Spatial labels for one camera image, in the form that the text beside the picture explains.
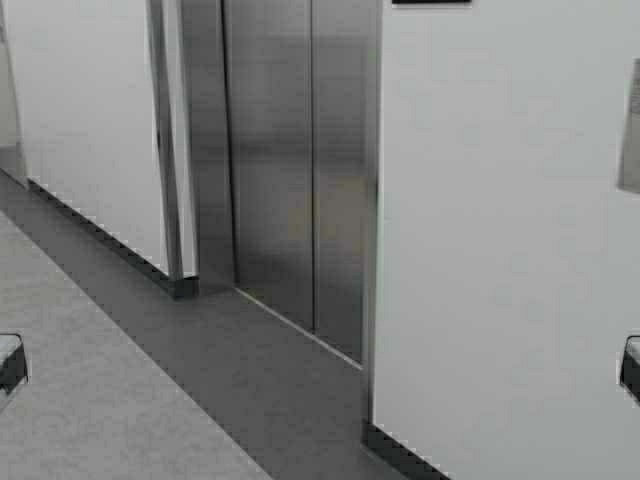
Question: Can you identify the robot base left corner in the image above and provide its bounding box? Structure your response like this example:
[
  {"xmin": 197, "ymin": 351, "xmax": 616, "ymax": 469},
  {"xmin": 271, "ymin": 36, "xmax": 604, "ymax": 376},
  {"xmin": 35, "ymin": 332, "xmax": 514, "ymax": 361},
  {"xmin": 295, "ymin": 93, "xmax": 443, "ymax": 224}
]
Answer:
[{"xmin": 1, "ymin": 332, "xmax": 29, "ymax": 402}]

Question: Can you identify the robot base right corner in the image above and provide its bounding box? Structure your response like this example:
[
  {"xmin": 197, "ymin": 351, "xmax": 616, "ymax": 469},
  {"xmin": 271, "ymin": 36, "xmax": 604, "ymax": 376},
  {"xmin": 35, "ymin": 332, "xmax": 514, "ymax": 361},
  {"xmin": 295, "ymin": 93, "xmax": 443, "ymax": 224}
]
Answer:
[{"xmin": 619, "ymin": 335, "xmax": 640, "ymax": 402}]

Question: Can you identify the steel elevator door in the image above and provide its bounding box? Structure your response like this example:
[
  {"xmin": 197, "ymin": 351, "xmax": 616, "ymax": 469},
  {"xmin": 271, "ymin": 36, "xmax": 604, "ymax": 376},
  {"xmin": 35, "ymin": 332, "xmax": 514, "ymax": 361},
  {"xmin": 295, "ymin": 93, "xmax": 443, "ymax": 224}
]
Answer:
[{"xmin": 182, "ymin": 1, "xmax": 379, "ymax": 362}]

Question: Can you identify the elevator call panel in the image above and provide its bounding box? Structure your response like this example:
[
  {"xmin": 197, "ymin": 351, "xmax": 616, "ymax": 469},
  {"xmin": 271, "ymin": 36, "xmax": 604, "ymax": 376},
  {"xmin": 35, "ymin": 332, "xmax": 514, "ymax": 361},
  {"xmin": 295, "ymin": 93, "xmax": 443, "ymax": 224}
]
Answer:
[{"xmin": 617, "ymin": 58, "xmax": 639, "ymax": 195}]

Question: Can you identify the black wall sign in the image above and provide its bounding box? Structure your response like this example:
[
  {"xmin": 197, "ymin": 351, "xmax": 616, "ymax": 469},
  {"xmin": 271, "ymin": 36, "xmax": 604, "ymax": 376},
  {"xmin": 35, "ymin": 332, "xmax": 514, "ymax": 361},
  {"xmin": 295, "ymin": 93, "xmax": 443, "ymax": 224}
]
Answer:
[{"xmin": 391, "ymin": 0, "xmax": 473, "ymax": 8}]

